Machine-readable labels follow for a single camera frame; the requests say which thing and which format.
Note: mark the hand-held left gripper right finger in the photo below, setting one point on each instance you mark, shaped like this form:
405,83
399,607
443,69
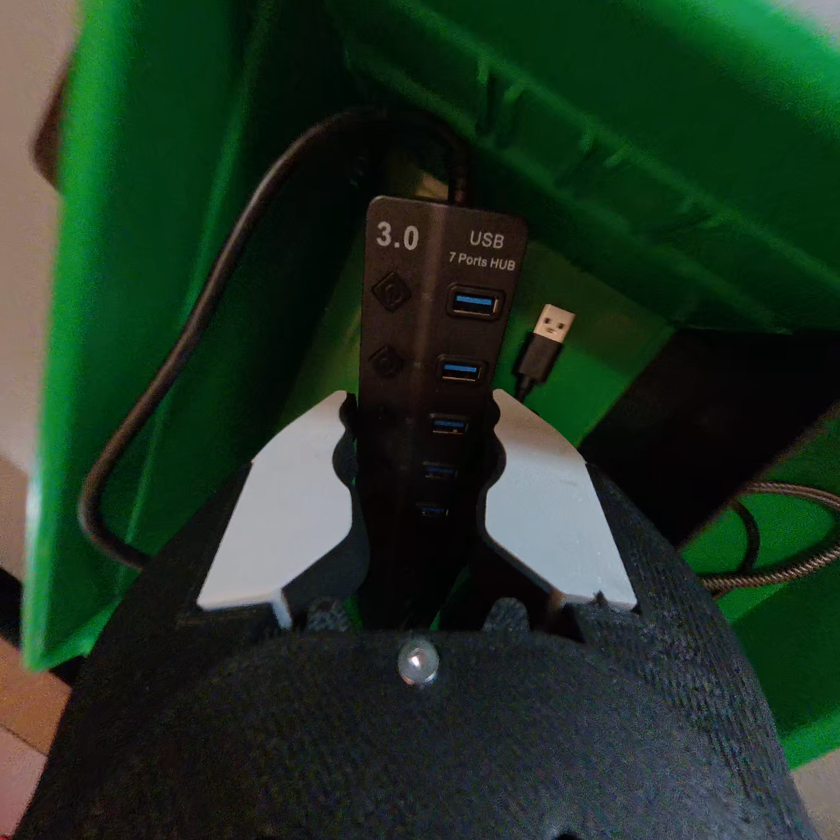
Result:
558,518

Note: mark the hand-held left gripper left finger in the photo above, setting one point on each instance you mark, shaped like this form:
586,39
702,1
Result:
282,525

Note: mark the green plastic bin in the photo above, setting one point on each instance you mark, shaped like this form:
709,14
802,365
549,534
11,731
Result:
164,197

